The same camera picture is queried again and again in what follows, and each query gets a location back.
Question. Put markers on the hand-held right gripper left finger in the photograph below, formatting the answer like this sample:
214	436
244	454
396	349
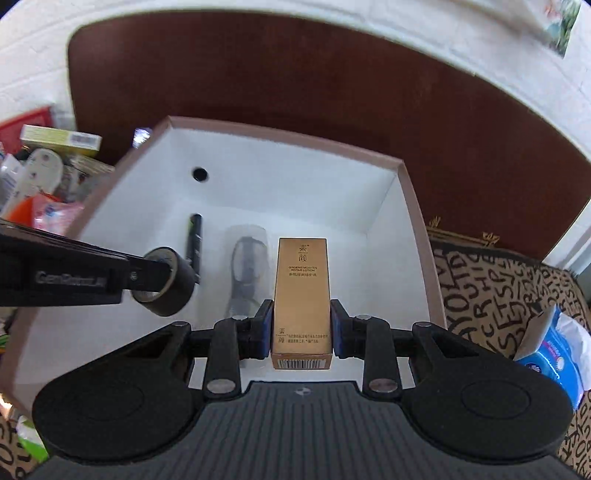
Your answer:
265	330

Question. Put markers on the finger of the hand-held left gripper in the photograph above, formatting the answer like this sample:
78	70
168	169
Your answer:
147	275
69	240

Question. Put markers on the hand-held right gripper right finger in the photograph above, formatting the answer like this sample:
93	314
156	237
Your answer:
336	330

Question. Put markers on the black tape roll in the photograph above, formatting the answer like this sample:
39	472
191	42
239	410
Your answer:
178	281

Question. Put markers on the gold carton box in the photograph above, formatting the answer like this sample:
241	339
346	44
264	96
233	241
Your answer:
302	286

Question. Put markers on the black and green pen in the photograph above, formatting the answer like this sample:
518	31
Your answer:
195	244

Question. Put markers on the clear glasses case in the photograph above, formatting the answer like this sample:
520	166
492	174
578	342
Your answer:
247	267

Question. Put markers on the large brown box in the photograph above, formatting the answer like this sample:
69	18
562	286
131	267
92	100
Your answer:
323	198

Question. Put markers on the letter-printed cloth desktop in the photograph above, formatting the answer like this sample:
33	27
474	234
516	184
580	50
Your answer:
489	295

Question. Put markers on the orange brush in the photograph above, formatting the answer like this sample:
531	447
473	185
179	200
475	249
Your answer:
21	212

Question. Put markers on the blue and white tube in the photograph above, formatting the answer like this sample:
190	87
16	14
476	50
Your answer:
9	182

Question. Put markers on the yellow-green carton box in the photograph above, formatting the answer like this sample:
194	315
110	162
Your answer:
60	138

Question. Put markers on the blue tissue pack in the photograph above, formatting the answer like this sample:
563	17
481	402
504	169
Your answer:
554	355

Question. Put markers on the dark brown wooden board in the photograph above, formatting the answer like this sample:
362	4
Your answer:
323	78

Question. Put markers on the floral plastic bag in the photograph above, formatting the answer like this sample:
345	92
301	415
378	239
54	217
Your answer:
561	23

